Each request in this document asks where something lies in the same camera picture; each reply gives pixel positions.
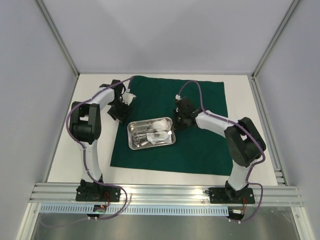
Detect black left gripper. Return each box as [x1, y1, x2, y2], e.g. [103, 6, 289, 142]
[107, 99, 134, 125]

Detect white gauze pad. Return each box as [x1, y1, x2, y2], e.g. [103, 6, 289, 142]
[152, 119, 168, 132]

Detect clear suture packet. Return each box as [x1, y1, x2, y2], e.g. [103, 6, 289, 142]
[146, 131, 169, 143]
[154, 131, 172, 141]

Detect stainless steel instrument tray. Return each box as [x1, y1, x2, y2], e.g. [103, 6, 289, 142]
[127, 117, 176, 150]

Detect steel scissors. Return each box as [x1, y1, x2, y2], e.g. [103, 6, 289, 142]
[133, 133, 147, 141]
[134, 140, 153, 148]

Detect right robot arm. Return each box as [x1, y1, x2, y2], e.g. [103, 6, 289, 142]
[173, 95, 266, 203]

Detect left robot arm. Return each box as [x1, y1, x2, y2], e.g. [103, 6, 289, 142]
[65, 77, 136, 201]

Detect dark green surgical drape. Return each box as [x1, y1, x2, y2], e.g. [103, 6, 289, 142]
[110, 76, 233, 176]

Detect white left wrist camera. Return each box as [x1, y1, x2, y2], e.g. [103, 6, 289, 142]
[122, 91, 137, 106]

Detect left aluminium frame post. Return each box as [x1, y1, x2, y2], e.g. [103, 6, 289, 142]
[34, 0, 80, 79]

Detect aluminium frame post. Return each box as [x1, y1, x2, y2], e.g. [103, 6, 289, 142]
[251, 0, 302, 80]
[34, 0, 80, 79]

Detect aluminium front rail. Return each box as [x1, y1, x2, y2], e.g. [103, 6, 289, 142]
[29, 182, 304, 207]

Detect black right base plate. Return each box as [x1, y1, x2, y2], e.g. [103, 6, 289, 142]
[204, 187, 256, 204]

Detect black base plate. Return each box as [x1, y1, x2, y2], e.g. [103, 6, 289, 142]
[75, 184, 121, 203]
[204, 187, 256, 204]

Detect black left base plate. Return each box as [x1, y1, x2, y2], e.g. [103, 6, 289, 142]
[75, 184, 121, 203]

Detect slotted white cable duct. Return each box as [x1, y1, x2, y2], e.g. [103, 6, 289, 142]
[39, 203, 229, 217]

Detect right aluminium frame post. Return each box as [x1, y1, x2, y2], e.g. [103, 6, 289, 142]
[251, 0, 302, 80]

